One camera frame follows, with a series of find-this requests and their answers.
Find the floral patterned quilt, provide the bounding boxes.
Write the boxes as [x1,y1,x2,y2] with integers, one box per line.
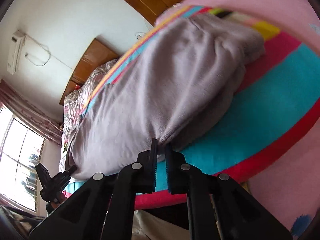
[59,59,118,172]

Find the white wall air conditioner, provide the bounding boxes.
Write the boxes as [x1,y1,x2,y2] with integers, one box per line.
[7,30,25,75]

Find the pink bed sheet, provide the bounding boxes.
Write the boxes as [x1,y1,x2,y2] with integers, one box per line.
[154,0,320,239]

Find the mauve sweatpants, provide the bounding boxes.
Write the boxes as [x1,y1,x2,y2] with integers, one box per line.
[65,14,265,180]

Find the air conditioner power cord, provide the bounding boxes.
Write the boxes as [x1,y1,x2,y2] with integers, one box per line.
[24,35,73,70]

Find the window with bars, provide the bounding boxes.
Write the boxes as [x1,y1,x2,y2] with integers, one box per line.
[0,106,46,213]

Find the left bed wooden headboard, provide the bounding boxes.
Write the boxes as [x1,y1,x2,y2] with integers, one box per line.
[60,38,119,106]

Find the person's left hand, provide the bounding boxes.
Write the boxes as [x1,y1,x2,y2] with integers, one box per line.
[46,198,67,215]

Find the floral red curtain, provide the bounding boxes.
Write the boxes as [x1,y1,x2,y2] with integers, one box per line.
[1,79,62,146]

